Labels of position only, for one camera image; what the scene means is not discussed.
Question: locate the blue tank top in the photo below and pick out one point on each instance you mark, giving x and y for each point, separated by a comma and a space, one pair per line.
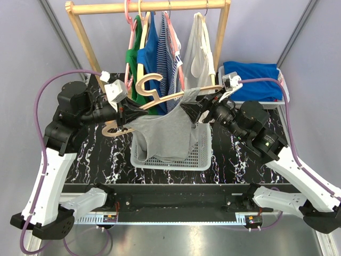
148, 57

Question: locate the grey tank top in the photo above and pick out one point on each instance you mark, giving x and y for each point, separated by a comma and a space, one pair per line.
167, 138

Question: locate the cream hanger under white top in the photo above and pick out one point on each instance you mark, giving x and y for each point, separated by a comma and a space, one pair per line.
208, 74

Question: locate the white basket with clothes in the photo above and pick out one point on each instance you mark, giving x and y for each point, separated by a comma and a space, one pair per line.
268, 93

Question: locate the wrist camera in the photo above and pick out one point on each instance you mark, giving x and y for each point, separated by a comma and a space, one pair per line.
231, 83
116, 92

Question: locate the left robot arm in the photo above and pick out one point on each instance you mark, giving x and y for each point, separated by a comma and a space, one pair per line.
44, 215

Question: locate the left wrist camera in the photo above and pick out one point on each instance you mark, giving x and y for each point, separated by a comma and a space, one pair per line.
116, 92

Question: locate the green tank top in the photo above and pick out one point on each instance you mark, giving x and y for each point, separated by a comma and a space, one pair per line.
131, 58

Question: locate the beige wooden hanger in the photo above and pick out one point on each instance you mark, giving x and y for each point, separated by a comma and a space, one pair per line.
156, 100

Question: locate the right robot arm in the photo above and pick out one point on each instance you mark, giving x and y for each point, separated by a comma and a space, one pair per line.
317, 201

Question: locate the pink plastic hanger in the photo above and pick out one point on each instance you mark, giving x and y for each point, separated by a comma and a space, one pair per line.
132, 25

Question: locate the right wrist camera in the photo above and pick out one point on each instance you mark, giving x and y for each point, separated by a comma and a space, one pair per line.
231, 83

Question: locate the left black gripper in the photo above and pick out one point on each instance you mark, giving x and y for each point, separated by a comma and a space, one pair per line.
131, 111

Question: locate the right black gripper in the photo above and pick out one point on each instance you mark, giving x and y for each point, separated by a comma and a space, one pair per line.
194, 110

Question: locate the wooden clothes rack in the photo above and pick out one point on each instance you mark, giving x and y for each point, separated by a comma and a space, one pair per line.
157, 8

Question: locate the blue white striped top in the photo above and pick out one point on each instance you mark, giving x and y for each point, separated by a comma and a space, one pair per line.
162, 66

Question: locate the white plastic basket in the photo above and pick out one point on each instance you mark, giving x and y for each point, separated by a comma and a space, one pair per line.
198, 159

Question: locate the white tank top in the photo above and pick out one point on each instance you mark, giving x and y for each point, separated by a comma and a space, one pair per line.
192, 67

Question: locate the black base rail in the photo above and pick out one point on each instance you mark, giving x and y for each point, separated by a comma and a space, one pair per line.
198, 205

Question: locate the cream wooden hanger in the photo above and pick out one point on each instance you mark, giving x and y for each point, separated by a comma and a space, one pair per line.
140, 67

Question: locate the pink hanger under striped top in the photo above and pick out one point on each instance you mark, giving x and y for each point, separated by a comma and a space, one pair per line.
173, 46

